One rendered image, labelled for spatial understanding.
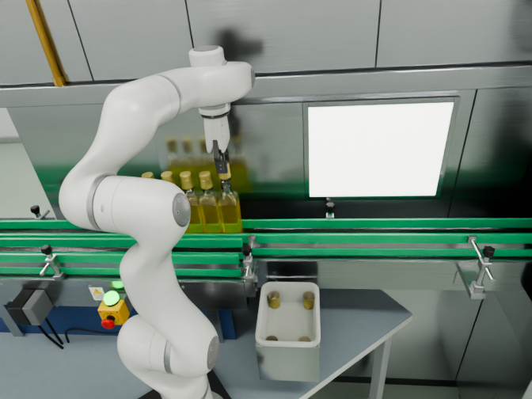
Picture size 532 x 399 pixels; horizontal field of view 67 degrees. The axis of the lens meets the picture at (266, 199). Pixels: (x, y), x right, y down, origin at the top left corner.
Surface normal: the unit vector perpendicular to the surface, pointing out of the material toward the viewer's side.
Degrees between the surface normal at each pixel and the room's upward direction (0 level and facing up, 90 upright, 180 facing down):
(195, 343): 62
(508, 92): 90
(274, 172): 90
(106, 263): 90
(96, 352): 0
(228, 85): 85
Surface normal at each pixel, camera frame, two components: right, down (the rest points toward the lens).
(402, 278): -0.09, 0.56
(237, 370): -0.07, -0.83
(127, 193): -0.17, -0.44
